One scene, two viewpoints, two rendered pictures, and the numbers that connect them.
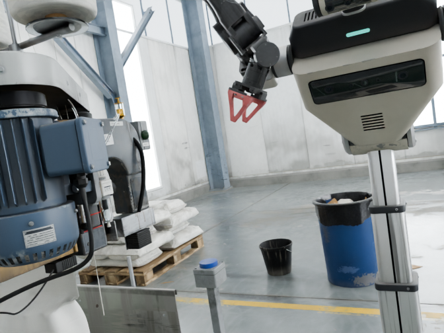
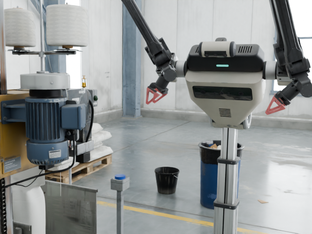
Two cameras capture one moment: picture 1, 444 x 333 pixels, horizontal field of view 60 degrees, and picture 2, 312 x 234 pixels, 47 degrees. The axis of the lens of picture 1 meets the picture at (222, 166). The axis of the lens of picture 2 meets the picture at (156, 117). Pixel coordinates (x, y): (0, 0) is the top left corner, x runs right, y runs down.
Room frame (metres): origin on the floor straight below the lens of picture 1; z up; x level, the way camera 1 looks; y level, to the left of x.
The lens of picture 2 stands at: (-0.70, 0.01, 1.45)
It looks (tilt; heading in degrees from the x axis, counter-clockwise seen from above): 8 degrees down; 357
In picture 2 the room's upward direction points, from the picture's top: 1 degrees clockwise
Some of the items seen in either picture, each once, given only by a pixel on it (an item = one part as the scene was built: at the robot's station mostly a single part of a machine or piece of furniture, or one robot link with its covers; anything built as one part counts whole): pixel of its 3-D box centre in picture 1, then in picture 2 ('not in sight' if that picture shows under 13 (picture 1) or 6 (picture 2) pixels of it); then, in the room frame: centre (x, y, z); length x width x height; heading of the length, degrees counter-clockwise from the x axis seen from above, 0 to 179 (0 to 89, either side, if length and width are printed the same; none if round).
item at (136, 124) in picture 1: (134, 137); (88, 97); (1.20, 0.25, 1.29); 0.08 x 0.05 x 0.09; 63
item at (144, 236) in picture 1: (141, 236); (84, 156); (1.15, 0.27, 0.98); 0.09 x 0.05 x 0.05; 153
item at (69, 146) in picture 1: (78, 154); (74, 119); (0.66, 0.24, 1.25); 0.10 x 0.08 x 0.12; 178
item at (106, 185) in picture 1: (104, 195); not in sight; (0.95, 0.30, 1.14); 0.05 x 0.04 x 0.16; 153
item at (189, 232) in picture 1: (175, 237); (90, 153); (4.42, 0.66, 0.20); 0.67 x 0.43 x 0.15; 153
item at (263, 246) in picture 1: (277, 257); (166, 180); (3.36, -0.37, 0.13); 0.30 x 0.30 x 0.26
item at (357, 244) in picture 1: (348, 238); (219, 174); (2.98, -0.90, 0.32); 0.51 x 0.48 x 0.65; 153
